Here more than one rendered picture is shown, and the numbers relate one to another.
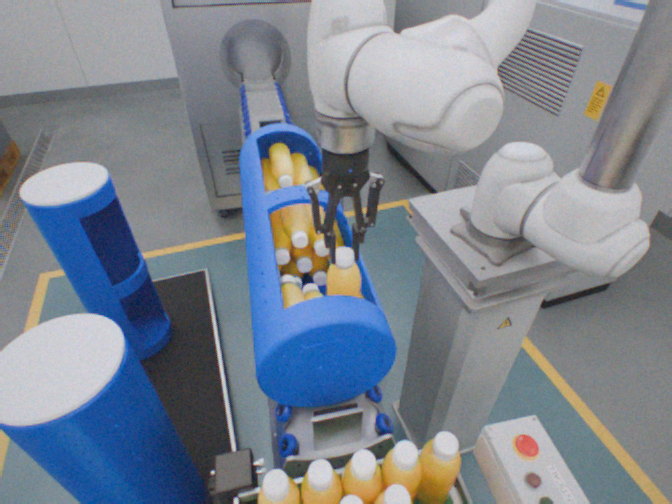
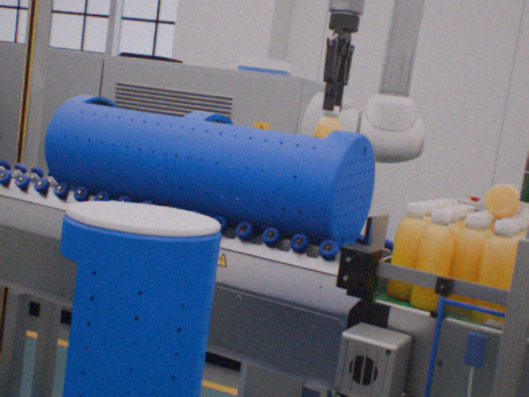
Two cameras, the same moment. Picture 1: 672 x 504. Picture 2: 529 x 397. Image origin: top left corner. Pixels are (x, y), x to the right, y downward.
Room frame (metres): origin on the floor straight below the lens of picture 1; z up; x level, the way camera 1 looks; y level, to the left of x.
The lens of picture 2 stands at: (-0.45, 1.47, 1.24)
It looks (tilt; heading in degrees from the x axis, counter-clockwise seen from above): 7 degrees down; 310
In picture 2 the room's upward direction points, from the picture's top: 8 degrees clockwise
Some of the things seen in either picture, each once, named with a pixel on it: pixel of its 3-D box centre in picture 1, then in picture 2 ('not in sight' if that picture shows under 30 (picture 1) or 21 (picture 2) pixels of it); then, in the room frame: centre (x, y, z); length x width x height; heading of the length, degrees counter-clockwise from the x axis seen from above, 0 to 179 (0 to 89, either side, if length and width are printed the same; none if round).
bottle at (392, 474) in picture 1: (399, 478); not in sight; (0.31, -0.11, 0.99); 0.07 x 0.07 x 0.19
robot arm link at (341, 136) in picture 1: (345, 126); (346, 3); (0.60, -0.01, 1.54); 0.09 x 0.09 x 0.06
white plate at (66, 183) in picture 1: (65, 182); not in sight; (1.28, 0.97, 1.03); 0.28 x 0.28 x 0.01
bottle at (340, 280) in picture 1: (343, 292); (326, 149); (0.60, -0.01, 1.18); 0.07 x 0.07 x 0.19
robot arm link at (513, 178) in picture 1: (514, 188); (329, 126); (0.90, -0.44, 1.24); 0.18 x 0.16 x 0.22; 32
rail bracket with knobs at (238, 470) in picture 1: (239, 480); (359, 270); (0.32, 0.19, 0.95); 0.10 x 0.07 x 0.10; 102
